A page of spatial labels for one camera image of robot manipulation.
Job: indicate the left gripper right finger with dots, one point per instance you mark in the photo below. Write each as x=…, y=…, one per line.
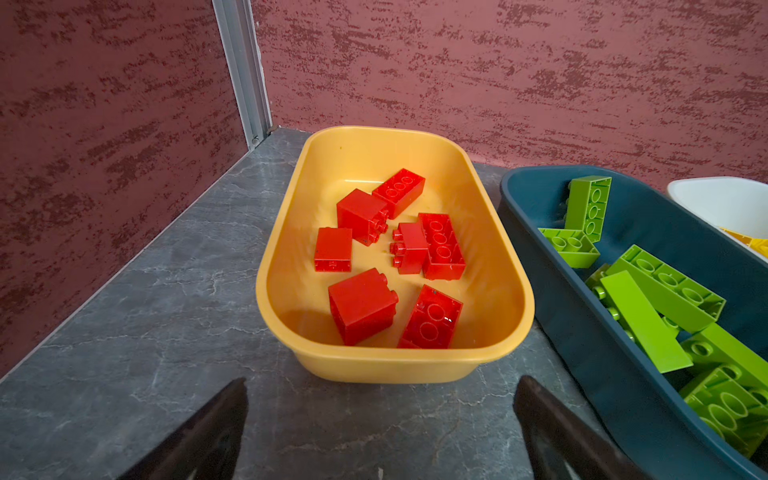
x=560, y=445

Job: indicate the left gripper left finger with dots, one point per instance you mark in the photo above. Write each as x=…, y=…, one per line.
x=206, y=446

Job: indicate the red brick cluster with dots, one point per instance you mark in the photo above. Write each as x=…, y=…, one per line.
x=363, y=213

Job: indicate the yellow brick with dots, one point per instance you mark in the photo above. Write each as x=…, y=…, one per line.
x=757, y=245

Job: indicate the red long brick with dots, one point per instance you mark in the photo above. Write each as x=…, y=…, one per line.
x=445, y=260
x=400, y=191

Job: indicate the teal plastic bin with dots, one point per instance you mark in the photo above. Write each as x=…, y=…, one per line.
x=640, y=407

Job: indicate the small red brick centre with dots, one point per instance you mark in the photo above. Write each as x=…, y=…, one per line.
x=433, y=321

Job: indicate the red small brick right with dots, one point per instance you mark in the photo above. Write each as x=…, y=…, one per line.
x=362, y=306

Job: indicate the yellow plastic bin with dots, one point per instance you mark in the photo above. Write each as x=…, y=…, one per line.
x=496, y=294

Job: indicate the white plastic bin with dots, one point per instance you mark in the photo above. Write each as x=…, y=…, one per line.
x=733, y=203

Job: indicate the left corner aluminium post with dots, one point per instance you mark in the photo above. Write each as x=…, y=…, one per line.
x=237, y=28

